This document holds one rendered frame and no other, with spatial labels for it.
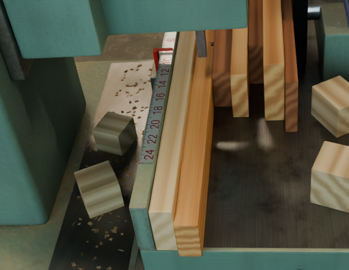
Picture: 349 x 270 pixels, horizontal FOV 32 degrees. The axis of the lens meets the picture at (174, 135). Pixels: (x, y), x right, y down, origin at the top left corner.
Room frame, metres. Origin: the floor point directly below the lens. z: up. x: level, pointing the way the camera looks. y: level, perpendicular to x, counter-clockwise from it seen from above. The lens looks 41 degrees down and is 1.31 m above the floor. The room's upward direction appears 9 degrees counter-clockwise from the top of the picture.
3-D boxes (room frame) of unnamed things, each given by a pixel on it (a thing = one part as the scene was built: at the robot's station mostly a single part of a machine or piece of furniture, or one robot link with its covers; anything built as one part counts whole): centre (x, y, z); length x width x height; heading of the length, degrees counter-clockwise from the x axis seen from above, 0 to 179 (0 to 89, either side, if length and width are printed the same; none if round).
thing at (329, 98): (0.46, -0.16, 0.92); 0.04 x 0.03 x 0.04; 19
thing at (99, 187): (0.49, 0.09, 0.82); 0.04 x 0.04 x 0.04; 16
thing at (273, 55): (0.56, -0.12, 0.94); 0.18 x 0.02 x 0.07; 168
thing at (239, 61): (0.59, -0.09, 0.93); 0.20 x 0.02 x 0.06; 168
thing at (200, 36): (0.54, -0.04, 0.97); 0.01 x 0.01 x 0.05; 78
